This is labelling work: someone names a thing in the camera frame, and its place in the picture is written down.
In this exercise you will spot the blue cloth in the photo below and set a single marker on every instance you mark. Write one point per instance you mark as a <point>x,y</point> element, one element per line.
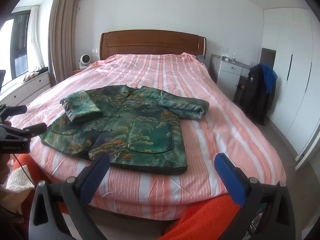
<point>270,77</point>

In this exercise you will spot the white wardrobe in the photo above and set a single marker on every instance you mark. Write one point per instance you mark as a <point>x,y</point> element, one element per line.
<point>297,80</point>

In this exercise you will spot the black jacket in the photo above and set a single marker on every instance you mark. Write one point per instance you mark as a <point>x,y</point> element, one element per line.
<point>252,97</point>

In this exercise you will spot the dark framed window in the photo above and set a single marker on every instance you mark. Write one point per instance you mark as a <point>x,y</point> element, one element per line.
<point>17,45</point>

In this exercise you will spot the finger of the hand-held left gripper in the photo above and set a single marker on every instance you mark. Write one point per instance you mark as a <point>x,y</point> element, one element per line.
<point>36,130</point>
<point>15,110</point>

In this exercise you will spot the white window seat cabinet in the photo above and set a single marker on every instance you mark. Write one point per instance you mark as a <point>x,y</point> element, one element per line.
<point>32,87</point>

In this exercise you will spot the window seat cushion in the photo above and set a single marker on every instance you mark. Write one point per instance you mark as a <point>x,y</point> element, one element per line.
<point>31,76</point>

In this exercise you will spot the beige curtain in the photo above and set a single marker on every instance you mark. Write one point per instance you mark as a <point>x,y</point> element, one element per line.
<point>63,37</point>

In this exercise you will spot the green printed padded jacket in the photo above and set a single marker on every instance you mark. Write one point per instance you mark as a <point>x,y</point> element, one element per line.
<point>140,130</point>

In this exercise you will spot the clear bottle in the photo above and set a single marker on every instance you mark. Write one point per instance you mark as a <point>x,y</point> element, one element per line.
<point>233,58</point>

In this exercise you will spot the orange fleece garment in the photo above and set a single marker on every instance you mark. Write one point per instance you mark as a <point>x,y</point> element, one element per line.
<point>205,217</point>

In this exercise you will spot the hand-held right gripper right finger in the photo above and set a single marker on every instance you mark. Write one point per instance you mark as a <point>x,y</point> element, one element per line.
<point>230,177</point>

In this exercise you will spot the white dresser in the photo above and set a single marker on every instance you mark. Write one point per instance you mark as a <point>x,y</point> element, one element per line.
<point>228,76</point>

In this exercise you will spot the small white fan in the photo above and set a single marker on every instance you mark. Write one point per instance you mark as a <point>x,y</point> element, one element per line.
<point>84,61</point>

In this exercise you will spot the white sheer curtain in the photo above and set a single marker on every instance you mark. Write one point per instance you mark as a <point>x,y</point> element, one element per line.
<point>36,40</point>

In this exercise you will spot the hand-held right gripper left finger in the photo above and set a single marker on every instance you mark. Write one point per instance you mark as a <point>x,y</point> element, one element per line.
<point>96,177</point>

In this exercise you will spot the wooden nightstand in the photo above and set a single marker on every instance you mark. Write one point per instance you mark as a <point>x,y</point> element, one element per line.
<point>78,71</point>

